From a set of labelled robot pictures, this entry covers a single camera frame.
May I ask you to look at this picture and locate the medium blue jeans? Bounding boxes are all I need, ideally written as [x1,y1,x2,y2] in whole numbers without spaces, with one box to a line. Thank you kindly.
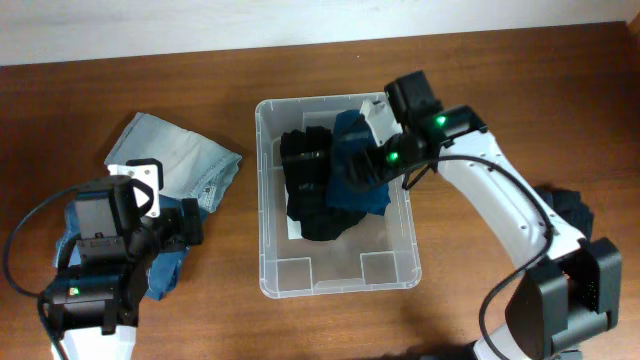
[41,183,193,310]

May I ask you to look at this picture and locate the blue shirt bundle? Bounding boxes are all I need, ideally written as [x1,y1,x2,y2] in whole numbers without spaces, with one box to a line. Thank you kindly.
[326,109,391,216]

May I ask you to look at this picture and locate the light blue jeans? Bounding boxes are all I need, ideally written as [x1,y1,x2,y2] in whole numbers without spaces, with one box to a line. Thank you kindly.
[105,113,242,213]

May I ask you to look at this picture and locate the black shirt bundle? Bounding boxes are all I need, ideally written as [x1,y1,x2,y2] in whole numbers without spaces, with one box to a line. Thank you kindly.
[279,126,366,242]

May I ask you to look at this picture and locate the dark green shirt bundle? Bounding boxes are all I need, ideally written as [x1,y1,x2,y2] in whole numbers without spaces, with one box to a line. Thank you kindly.
[534,186,595,241]

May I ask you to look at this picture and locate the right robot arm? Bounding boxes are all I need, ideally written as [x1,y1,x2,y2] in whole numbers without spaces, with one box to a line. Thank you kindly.
[339,71,622,359]

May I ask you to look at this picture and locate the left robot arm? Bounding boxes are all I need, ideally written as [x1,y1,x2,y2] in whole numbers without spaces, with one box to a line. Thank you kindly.
[38,175,203,359]

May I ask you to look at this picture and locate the clear plastic storage bin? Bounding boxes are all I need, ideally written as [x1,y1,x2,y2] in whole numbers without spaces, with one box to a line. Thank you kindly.
[255,92,422,299]

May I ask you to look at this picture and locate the white label in bin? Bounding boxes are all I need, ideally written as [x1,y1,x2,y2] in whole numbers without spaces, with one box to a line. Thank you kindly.
[287,218,302,240]

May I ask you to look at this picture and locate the right black cable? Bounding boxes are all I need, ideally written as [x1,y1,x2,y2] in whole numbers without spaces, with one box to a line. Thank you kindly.
[401,154,556,360]

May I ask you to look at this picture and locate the black cable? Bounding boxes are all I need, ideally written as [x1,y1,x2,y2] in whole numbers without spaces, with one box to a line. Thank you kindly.
[1,182,86,360]
[401,154,556,360]

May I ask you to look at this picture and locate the left black cable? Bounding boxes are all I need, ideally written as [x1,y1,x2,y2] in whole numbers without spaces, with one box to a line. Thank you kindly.
[1,182,86,360]

